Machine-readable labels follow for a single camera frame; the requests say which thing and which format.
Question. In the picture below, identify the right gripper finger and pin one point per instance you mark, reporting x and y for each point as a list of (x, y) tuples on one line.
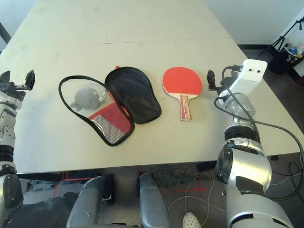
[(211, 78)]

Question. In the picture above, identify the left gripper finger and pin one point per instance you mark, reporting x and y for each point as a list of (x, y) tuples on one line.
[(31, 79), (5, 77)]

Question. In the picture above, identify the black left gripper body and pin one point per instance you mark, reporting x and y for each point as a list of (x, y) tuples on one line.
[(12, 90)]

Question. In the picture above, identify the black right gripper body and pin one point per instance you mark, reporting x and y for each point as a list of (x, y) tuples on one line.
[(223, 88)]

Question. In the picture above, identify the red ping-pong paddle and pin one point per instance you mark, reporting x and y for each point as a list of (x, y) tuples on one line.
[(181, 82)]

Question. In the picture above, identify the grey plush zipper charm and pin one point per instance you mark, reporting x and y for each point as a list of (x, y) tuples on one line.
[(85, 98)]

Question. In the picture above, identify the black red paddle case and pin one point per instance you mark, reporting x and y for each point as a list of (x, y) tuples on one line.
[(135, 95)]

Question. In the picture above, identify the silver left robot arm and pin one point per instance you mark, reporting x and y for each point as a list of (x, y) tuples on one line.
[(6, 133)]

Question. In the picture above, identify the black bin with bottles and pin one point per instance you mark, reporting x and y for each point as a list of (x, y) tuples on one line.
[(280, 63)]

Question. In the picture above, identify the black tripod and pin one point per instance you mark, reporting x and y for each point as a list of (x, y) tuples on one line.
[(279, 41)]

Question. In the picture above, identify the black table leg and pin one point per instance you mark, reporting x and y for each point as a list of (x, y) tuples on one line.
[(109, 187)]

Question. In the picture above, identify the grey robot right leg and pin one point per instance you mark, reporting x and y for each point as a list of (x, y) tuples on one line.
[(152, 204)]

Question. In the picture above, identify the grey robot leg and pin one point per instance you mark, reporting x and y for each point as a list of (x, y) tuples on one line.
[(88, 204), (152, 204)]

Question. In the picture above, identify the white perforated shoe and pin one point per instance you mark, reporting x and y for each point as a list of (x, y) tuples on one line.
[(191, 221)]

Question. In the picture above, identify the grey robot left leg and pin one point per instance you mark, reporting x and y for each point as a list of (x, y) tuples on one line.
[(88, 204)]

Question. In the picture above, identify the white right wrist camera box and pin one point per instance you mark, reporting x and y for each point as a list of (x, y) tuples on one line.
[(249, 78)]

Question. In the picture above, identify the black table frame bar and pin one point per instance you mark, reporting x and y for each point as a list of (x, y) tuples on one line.
[(5, 33)]

